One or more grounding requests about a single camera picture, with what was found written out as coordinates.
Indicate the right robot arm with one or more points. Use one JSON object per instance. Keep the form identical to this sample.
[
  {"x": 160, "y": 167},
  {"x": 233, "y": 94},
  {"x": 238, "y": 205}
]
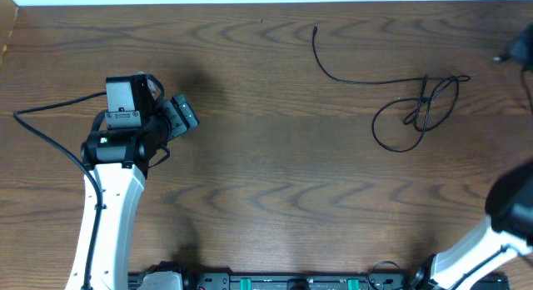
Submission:
[{"x": 504, "y": 233}]

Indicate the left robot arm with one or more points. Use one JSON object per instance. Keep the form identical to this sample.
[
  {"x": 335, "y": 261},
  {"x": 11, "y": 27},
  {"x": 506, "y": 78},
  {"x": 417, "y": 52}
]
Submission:
[{"x": 139, "y": 121}]

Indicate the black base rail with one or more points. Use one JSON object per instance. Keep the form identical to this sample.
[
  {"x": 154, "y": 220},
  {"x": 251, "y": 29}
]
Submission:
[{"x": 225, "y": 281}]

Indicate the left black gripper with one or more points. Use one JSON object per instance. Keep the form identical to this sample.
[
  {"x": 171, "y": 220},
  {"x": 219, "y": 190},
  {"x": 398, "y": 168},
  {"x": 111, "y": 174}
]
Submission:
[{"x": 180, "y": 113}]

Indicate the cardboard panel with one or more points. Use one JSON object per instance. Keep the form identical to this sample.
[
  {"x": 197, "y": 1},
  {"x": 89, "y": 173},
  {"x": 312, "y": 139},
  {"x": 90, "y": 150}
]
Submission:
[{"x": 8, "y": 16}]

